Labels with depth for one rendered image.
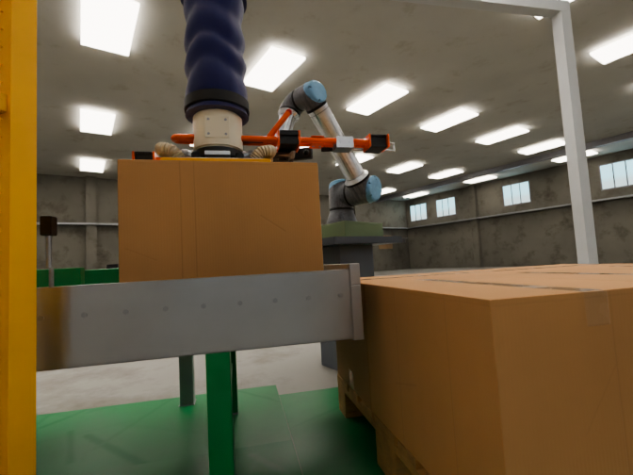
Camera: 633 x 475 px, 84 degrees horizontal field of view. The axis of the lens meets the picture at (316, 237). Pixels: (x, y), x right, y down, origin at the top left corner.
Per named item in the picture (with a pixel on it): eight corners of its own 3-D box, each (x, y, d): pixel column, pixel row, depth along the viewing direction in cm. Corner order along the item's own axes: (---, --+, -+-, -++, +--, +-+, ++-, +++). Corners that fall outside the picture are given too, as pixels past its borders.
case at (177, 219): (119, 298, 99) (117, 158, 102) (149, 289, 138) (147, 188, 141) (324, 284, 114) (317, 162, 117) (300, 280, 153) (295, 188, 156)
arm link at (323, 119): (364, 196, 221) (300, 84, 189) (387, 190, 209) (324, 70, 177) (353, 211, 212) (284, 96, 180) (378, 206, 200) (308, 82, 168)
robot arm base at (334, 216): (320, 225, 220) (319, 210, 221) (343, 227, 231) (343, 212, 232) (340, 221, 205) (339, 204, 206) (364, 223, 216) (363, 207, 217)
